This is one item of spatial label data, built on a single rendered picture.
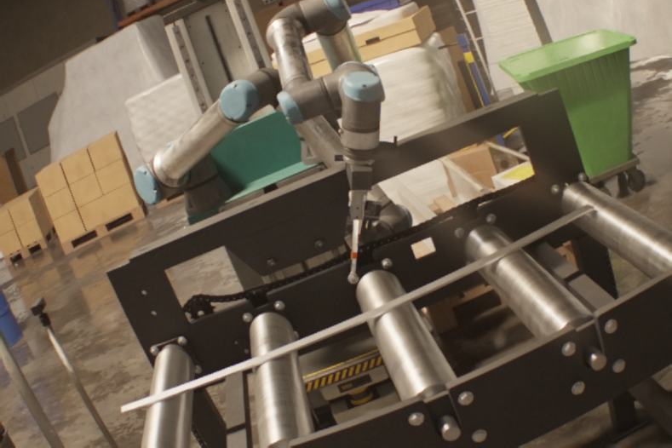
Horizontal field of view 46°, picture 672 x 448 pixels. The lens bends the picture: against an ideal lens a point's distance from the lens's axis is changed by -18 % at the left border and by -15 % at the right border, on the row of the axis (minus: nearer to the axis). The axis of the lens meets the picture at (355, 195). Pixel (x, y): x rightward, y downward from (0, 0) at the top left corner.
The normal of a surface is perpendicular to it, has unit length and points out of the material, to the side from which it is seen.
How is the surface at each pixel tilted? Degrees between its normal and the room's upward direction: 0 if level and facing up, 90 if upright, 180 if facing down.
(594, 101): 101
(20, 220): 90
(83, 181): 90
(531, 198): 90
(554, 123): 90
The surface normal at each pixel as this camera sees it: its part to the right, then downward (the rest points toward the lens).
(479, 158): -0.35, 0.35
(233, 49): 0.13, 0.18
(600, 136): 0.05, 0.40
